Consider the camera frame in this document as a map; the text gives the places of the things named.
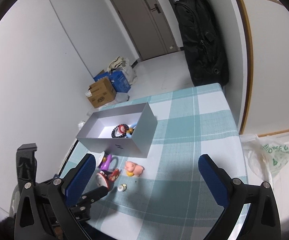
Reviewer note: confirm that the pink pig toy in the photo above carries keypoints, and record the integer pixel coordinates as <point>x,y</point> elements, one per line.
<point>133,169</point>

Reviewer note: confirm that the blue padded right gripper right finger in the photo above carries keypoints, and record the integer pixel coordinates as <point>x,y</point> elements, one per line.
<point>217,180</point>

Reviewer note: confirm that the small round charm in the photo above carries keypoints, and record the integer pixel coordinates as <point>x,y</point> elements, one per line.
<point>122,187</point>

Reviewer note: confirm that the black hanging garment bag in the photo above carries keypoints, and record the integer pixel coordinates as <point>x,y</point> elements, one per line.
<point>202,42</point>

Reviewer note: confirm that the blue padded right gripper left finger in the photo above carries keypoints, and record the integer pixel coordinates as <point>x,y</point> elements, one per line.
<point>77,178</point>

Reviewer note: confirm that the white green plastic bag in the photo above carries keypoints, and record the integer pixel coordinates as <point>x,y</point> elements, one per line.
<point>266,156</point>

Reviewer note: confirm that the grey open cardboard box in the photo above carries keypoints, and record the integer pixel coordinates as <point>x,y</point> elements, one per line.
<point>123,131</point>

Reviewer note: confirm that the teal plaid tablecloth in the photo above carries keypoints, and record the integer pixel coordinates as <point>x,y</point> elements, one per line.
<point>170,200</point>

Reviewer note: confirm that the white tote bag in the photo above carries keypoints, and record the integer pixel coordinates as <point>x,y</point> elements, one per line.
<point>122,64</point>

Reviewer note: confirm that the grey door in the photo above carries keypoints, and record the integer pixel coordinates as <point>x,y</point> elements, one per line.
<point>146,26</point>

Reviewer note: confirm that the brown cardboard box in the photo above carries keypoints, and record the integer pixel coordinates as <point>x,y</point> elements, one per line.
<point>101,93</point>

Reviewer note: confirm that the grey plastic mailer bags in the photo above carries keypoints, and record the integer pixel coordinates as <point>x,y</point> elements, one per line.
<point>121,97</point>

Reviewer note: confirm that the penguin badge with red trim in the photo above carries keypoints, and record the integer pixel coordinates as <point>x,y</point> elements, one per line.
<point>107,178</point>

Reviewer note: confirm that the blue cardboard box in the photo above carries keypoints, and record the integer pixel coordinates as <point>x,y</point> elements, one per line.
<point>118,80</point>

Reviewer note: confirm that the white oval hair clip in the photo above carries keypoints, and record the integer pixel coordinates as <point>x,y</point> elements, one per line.
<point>99,158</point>

